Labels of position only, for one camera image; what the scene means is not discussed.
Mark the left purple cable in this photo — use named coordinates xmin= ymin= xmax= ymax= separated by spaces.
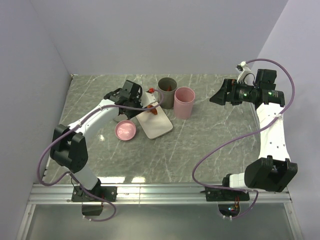
xmin=37 ymin=88 xmax=166 ymax=223

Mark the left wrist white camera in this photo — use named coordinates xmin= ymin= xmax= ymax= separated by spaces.
xmin=140 ymin=91 xmax=156 ymax=108

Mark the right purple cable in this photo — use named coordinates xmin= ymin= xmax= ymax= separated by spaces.
xmin=191 ymin=58 xmax=297 ymax=221

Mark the purple cable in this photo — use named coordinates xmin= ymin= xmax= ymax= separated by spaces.
xmin=191 ymin=58 xmax=297 ymax=221
xmin=37 ymin=88 xmax=166 ymax=223

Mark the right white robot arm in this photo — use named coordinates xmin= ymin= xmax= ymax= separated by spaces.
xmin=210 ymin=69 xmax=298 ymax=200

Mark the wrist white camera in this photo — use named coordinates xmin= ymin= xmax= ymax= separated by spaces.
xmin=140 ymin=91 xmax=156 ymax=108
xmin=236 ymin=61 xmax=255 ymax=84

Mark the grey cylindrical container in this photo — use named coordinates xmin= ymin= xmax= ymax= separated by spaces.
xmin=157 ymin=77 xmax=178 ymax=110

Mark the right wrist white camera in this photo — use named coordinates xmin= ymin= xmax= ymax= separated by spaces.
xmin=236 ymin=61 xmax=255 ymax=84

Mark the white rectangular plate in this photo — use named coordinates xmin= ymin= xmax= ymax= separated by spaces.
xmin=136 ymin=106 xmax=174 ymax=140

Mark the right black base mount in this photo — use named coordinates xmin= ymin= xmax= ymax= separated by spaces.
xmin=200 ymin=187 xmax=250 ymax=202

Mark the fried chicken piece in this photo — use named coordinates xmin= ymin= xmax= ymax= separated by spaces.
xmin=147 ymin=104 xmax=158 ymax=116

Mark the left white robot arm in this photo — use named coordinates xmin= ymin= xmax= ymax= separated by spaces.
xmin=50 ymin=80 xmax=143 ymax=201

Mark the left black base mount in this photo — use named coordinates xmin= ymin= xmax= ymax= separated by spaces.
xmin=71 ymin=185 xmax=117 ymax=203

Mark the pink cylindrical container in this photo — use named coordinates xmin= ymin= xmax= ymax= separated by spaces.
xmin=173 ymin=86 xmax=196 ymax=120

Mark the roasted chicken wing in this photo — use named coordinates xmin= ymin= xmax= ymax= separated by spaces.
xmin=166 ymin=85 xmax=173 ymax=92

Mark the grey round lid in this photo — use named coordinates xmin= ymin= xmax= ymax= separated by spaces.
xmin=113 ymin=114 xmax=127 ymax=123

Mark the pink round lid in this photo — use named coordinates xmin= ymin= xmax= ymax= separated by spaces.
xmin=115 ymin=120 xmax=137 ymax=141

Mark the aluminium rail frame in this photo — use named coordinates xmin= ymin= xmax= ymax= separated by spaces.
xmin=17 ymin=183 xmax=303 ymax=240

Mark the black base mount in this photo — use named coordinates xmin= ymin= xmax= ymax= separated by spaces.
xmin=71 ymin=185 xmax=117 ymax=203
xmin=200 ymin=187 xmax=250 ymax=202

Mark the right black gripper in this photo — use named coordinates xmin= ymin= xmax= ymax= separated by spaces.
xmin=209 ymin=78 xmax=258 ymax=106

